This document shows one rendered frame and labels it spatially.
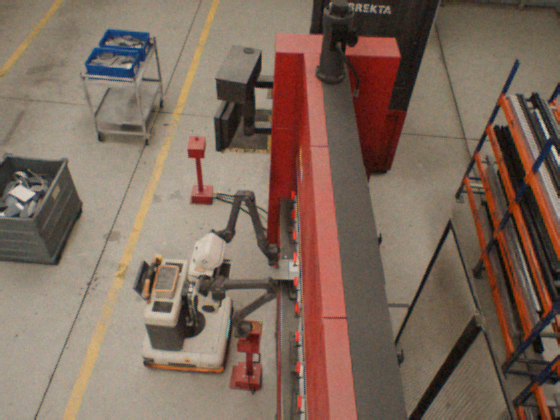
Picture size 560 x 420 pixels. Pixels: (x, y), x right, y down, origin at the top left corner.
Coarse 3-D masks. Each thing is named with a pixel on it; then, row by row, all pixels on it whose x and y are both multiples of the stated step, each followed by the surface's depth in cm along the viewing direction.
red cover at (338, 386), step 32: (320, 96) 307; (320, 128) 286; (320, 160) 268; (320, 192) 252; (320, 224) 237; (320, 256) 225; (320, 288) 214; (320, 320) 208; (320, 352) 206; (352, 384) 186; (352, 416) 178
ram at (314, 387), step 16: (304, 96) 352; (304, 112) 348; (304, 128) 344; (304, 144) 333; (304, 160) 329; (304, 176) 326; (304, 192) 325; (304, 208) 322; (304, 224) 318; (304, 240) 315; (304, 256) 312; (304, 272) 308; (304, 288) 305; (304, 304) 302; (304, 320) 299; (304, 352) 296; (320, 368) 219; (320, 384) 218; (320, 400) 216; (320, 416) 215
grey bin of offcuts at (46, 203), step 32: (32, 160) 487; (64, 160) 486; (0, 192) 482; (32, 192) 471; (64, 192) 488; (0, 224) 442; (32, 224) 439; (64, 224) 493; (0, 256) 476; (32, 256) 475
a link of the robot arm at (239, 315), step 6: (264, 294) 328; (270, 294) 322; (258, 300) 331; (264, 300) 329; (270, 300) 323; (246, 306) 338; (252, 306) 334; (258, 306) 333; (240, 312) 340; (246, 312) 338; (234, 318) 343; (240, 318) 341
